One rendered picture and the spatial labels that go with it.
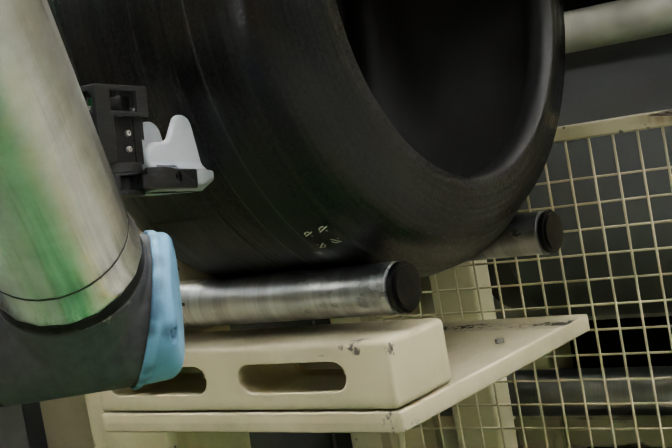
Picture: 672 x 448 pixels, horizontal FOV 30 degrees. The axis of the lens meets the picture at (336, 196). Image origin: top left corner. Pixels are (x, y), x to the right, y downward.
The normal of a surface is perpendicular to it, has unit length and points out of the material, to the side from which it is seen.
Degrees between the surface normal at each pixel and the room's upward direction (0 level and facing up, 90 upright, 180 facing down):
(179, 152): 90
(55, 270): 137
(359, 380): 90
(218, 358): 90
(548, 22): 73
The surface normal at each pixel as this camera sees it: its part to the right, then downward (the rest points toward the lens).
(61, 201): 0.66, 0.55
